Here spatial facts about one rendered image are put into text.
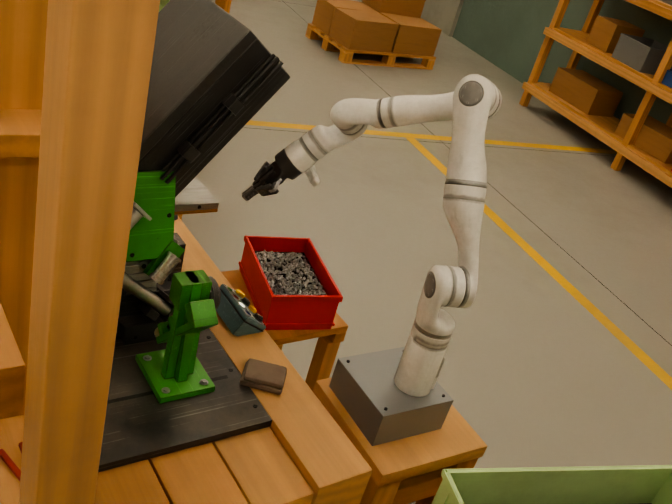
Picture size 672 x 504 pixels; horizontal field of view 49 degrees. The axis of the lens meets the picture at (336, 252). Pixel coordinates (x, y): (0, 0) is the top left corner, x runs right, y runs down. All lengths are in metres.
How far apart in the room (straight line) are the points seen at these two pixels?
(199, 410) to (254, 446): 0.14
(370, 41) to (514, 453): 5.36
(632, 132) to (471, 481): 5.71
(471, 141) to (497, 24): 8.09
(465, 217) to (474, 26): 8.50
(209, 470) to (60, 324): 0.66
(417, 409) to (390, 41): 6.50
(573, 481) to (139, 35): 1.37
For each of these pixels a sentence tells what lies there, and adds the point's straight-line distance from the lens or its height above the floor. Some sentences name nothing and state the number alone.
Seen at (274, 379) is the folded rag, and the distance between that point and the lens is 1.73.
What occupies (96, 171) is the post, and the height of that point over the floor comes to 1.63.
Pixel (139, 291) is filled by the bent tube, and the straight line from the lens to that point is 1.76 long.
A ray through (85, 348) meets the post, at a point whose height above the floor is 1.37.
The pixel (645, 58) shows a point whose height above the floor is 0.97.
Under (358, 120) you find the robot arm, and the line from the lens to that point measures 1.75.
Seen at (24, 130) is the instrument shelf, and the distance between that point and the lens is 1.20.
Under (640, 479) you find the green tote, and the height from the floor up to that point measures 0.92.
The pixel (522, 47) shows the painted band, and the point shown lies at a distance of 9.27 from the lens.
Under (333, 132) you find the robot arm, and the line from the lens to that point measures 1.82.
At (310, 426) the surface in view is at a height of 0.90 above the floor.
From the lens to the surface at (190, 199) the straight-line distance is 1.94.
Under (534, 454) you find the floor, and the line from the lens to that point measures 3.35.
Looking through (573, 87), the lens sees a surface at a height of 0.42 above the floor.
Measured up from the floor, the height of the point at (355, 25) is 0.39.
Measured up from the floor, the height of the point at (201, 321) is 1.12.
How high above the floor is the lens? 2.04
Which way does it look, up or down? 29 degrees down
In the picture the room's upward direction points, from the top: 16 degrees clockwise
